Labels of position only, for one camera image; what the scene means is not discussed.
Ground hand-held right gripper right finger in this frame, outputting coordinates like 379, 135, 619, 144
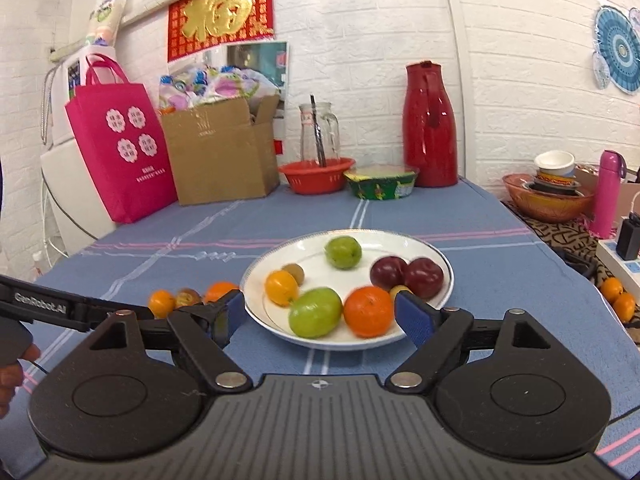
385, 290, 565, 393

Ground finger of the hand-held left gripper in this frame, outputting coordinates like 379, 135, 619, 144
91, 298, 156, 332

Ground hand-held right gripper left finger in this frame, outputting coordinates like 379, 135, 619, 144
87, 289, 254, 394

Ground round tangerine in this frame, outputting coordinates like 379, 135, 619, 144
204, 281, 240, 304

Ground dark red plum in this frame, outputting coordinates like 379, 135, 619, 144
369, 256, 409, 291
404, 257, 445, 301

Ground large orange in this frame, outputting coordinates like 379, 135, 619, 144
343, 285, 395, 339

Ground yellow-orange oval citrus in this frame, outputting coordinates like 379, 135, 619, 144
264, 270, 300, 307

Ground small orange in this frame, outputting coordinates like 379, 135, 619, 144
599, 277, 624, 304
613, 292, 637, 323
148, 290, 176, 320

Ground white round plate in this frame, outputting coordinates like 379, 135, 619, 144
240, 229, 455, 352

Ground large green jujube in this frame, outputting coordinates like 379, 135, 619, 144
288, 287, 343, 339

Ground small green jujube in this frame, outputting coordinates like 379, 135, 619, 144
324, 236, 363, 270

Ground person's left hand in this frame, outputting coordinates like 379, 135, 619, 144
0, 345, 41, 419

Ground blue striped tablecloth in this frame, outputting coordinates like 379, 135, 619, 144
0, 177, 640, 478

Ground white refrigerator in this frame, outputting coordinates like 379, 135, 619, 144
40, 44, 121, 257

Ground green patterned bowl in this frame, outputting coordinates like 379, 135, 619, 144
343, 164, 420, 201

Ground red plastic basket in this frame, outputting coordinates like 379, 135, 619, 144
277, 157, 357, 196

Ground cardboard box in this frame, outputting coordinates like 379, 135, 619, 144
160, 94, 282, 207

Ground pink tote bag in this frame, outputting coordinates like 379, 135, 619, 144
64, 53, 179, 225

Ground leopard print cloth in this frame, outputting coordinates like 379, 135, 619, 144
500, 200, 617, 283

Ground amber glass bowl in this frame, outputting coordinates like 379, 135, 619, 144
502, 173, 596, 225

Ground red thermos jug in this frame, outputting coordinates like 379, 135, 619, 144
402, 60, 460, 189

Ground dark stick in pitcher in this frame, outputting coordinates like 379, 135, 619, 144
309, 94, 328, 168

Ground glass pitcher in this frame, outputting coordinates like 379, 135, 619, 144
298, 102, 342, 166

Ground white paper cup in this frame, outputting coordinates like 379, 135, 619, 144
533, 150, 577, 179

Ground white power strip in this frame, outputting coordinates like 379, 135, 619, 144
597, 239, 640, 303

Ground floral plastic bag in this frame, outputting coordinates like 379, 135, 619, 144
158, 64, 281, 112

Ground pink water bottle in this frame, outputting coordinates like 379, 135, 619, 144
591, 149, 627, 240

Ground black charger adapter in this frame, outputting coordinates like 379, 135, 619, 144
615, 212, 640, 261

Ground packets on refrigerator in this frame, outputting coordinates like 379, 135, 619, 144
87, 0, 127, 47

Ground blue paper fan decoration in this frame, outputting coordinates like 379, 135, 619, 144
593, 0, 640, 96

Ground wall calendar picture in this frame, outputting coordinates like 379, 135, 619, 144
224, 41, 290, 92

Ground red wall poster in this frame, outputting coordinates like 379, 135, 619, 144
167, 0, 276, 64

